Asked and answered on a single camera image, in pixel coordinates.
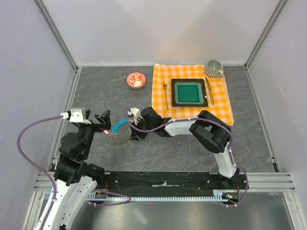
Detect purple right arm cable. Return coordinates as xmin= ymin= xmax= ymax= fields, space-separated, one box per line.
xmin=123 ymin=108 xmax=248 ymax=208

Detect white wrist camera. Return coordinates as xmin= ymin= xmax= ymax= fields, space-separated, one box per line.
xmin=60 ymin=107 xmax=92 ymax=124
xmin=128 ymin=107 xmax=142 ymax=125

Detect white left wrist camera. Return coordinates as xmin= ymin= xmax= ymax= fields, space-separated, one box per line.
xmin=60 ymin=107 xmax=92 ymax=124

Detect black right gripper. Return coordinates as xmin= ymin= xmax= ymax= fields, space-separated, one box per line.
xmin=130 ymin=117 xmax=155 ymax=141

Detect gold fork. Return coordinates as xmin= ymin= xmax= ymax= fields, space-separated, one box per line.
xmin=163 ymin=80 xmax=169 ymax=111

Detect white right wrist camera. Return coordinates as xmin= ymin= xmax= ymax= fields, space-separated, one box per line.
xmin=128 ymin=107 xmax=142 ymax=125

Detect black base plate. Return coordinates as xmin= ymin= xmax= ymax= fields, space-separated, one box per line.
xmin=96 ymin=171 xmax=247 ymax=197

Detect black teal square plate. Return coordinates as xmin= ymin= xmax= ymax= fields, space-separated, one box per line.
xmin=171 ymin=79 xmax=208 ymax=107

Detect gold knife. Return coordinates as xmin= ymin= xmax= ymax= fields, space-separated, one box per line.
xmin=205 ymin=77 xmax=214 ymax=105

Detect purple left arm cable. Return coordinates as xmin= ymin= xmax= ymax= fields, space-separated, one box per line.
xmin=17 ymin=115 xmax=131 ymax=230

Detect red patterned bowl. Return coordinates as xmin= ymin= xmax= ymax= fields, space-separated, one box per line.
xmin=127 ymin=72 xmax=146 ymax=89

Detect striped ceramic mug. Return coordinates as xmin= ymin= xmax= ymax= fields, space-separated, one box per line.
xmin=204 ymin=60 xmax=224 ymax=78

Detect orange checkered cloth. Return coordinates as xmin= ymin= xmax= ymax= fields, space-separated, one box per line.
xmin=151 ymin=64 xmax=234 ymax=126

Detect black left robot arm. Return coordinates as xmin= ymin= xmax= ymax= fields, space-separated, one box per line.
xmin=21 ymin=108 xmax=111 ymax=230

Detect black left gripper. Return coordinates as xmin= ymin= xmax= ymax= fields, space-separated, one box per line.
xmin=78 ymin=109 xmax=111 ymax=157

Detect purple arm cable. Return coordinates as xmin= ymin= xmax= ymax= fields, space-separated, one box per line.
xmin=123 ymin=108 xmax=248 ymax=208
xmin=17 ymin=115 xmax=131 ymax=230

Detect slotted cable duct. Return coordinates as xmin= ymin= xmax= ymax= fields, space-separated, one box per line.
xmin=43 ymin=190 xmax=240 ymax=202

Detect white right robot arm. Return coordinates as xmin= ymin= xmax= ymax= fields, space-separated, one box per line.
xmin=128 ymin=107 xmax=239 ymax=189

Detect aluminium frame rail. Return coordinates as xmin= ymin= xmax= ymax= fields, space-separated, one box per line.
xmin=33 ymin=0 xmax=79 ymax=72

